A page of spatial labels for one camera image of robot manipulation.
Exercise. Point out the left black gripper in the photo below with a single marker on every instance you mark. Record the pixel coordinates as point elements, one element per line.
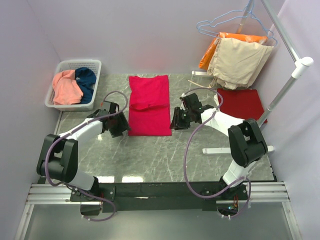
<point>124,125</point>

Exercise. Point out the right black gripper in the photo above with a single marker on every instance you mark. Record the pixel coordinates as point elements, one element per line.
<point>176,123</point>

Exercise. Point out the pink red t shirt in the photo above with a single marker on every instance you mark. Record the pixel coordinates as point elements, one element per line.
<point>149,106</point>

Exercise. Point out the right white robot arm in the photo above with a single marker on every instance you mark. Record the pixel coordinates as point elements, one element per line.
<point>246,141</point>

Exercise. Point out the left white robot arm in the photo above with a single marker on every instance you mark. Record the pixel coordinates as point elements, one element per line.
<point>59,154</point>

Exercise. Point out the dark blue t shirt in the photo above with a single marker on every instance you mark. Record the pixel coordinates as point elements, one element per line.
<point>85,79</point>

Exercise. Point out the salmon pink t shirt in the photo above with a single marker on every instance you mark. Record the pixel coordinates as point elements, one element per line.
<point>66,89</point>

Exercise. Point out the folded dark red t shirt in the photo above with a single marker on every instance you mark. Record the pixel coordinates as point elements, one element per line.
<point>242,104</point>

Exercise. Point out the beige hanging garment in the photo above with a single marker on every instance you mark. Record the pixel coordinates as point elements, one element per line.
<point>236,64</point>

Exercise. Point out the black base beam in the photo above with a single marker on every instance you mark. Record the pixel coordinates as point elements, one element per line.
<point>143,196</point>

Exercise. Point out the metal clothes rack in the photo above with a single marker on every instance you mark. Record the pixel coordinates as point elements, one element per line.
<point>293,127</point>

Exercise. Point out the aluminium rail frame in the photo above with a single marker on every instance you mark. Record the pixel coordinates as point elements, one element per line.
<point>45,194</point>

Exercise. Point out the blue wire hanger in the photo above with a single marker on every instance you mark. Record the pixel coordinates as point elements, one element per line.
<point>238,21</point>

